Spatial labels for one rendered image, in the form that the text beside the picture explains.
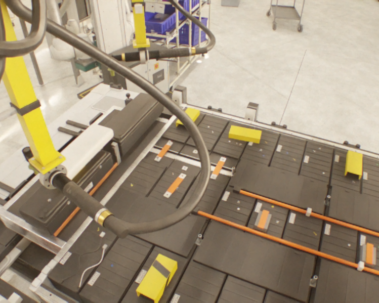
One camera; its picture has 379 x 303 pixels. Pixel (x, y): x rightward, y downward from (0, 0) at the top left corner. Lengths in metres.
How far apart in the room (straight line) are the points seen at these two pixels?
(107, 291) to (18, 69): 0.74
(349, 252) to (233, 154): 0.67
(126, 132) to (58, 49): 1.71
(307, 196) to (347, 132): 2.37
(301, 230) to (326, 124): 2.54
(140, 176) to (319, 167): 0.84
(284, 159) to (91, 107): 1.35
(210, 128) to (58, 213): 0.88
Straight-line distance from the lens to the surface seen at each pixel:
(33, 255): 1.59
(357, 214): 1.42
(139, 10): 1.41
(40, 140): 0.91
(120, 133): 1.49
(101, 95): 2.36
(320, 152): 1.65
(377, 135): 3.85
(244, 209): 1.29
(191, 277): 1.12
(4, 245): 1.53
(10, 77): 0.81
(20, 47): 0.35
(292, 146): 1.63
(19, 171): 1.90
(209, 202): 1.30
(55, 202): 1.27
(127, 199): 1.32
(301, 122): 3.63
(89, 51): 0.81
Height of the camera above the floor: 2.01
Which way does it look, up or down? 42 degrees down
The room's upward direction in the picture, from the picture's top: straight up
